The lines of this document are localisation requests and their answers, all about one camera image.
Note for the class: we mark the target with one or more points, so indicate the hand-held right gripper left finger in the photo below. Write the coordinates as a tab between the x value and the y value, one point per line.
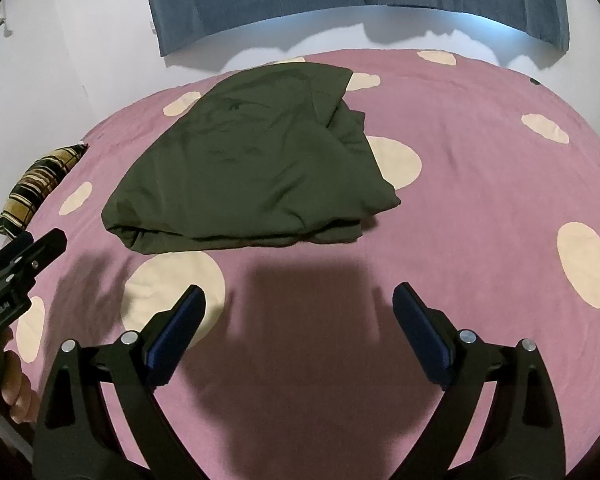
172	340

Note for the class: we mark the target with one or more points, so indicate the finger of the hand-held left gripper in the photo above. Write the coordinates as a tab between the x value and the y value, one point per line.
47	250
12	250

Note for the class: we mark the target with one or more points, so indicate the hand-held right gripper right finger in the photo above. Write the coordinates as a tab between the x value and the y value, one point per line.
422	340

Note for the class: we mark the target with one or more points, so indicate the olive green jacket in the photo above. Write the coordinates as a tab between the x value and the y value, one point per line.
255	160

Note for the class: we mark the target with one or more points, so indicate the person's left hand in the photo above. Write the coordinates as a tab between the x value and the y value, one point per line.
19	395

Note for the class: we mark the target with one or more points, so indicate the striped brown pillow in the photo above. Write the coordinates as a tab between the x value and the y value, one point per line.
34	185

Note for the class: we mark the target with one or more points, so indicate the pink dotted bed sheet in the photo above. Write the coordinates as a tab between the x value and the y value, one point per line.
480	185

